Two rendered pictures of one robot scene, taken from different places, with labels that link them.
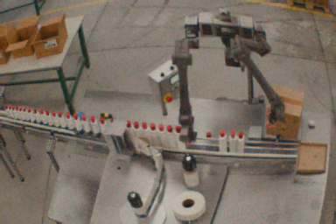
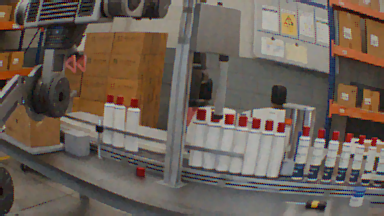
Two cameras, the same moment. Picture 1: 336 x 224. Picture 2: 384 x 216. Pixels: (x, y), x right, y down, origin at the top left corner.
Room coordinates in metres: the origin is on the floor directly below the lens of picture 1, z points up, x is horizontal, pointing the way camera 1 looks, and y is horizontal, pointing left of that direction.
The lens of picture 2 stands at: (4.07, 0.04, 1.32)
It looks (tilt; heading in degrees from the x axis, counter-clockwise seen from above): 7 degrees down; 183
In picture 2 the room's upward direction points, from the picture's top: 6 degrees clockwise
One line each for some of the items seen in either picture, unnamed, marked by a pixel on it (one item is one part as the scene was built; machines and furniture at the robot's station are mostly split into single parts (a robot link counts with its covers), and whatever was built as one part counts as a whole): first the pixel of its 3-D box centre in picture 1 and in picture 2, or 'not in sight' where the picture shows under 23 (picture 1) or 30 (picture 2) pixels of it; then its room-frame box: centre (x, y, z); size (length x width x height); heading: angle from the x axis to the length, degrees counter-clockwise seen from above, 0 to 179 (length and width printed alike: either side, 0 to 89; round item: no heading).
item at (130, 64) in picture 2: not in sight; (105, 92); (-1.71, -1.26, 0.70); 1.20 x 0.82 x 1.39; 80
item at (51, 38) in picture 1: (49, 34); not in sight; (3.67, 1.03, 0.97); 0.51 x 0.39 x 0.37; 169
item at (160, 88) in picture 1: (166, 81); (212, 28); (2.19, -0.03, 1.38); 0.17 x 0.10 x 0.19; 123
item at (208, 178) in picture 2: (191, 151); (179, 169); (2.07, -0.10, 0.85); 1.65 x 0.11 x 0.05; 68
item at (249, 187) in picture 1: (203, 178); (173, 164); (1.84, -0.14, 0.82); 2.10 x 1.31 x 0.02; 68
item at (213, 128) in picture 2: (171, 137); (212, 141); (2.11, 0.01, 0.98); 0.05 x 0.05 x 0.20
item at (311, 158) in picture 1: (312, 157); not in sight; (1.70, -1.02, 0.85); 0.30 x 0.26 x 0.04; 68
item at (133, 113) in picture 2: (222, 142); (132, 125); (1.99, -0.30, 0.98); 0.05 x 0.05 x 0.20
